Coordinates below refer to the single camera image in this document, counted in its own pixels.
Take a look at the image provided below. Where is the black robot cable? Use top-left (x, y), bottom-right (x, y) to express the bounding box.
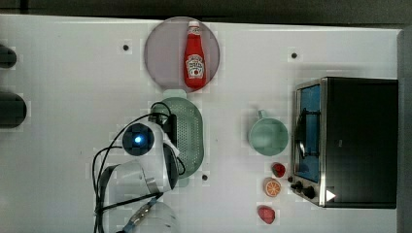
top-left (91, 101), bottom-right (187, 233)

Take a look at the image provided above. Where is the black utensil holder cup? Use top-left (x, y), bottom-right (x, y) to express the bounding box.
top-left (0, 92), bottom-right (27, 128)

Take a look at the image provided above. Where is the mint green strainer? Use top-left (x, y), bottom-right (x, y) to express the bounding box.
top-left (152, 89), bottom-right (204, 187)

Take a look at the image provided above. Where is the dark red fruit toy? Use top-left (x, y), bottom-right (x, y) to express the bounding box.
top-left (272, 163), bottom-right (286, 178)

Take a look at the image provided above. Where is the grey round plate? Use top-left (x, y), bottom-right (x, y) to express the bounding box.
top-left (144, 17), bottom-right (221, 92)

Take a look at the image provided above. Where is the red ketchup bottle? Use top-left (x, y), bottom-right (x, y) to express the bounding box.
top-left (184, 20), bottom-right (206, 89)

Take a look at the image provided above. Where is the black toaster oven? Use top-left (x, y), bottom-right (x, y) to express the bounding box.
top-left (290, 77), bottom-right (398, 209)

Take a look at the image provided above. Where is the black cylinder container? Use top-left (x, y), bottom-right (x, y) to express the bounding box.
top-left (0, 45), bottom-right (17, 69)

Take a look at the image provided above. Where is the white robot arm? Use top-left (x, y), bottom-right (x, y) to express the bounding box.
top-left (93, 120), bottom-right (180, 233)

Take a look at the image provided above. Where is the red strawberry toy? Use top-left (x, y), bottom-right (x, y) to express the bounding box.
top-left (257, 206), bottom-right (276, 224)

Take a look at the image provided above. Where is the orange slice toy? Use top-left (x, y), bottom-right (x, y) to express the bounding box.
top-left (263, 178), bottom-right (282, 197)

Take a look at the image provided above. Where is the mint green mug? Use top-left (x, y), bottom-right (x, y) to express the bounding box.
top-left (248, 110), bottom-right (289, 156)

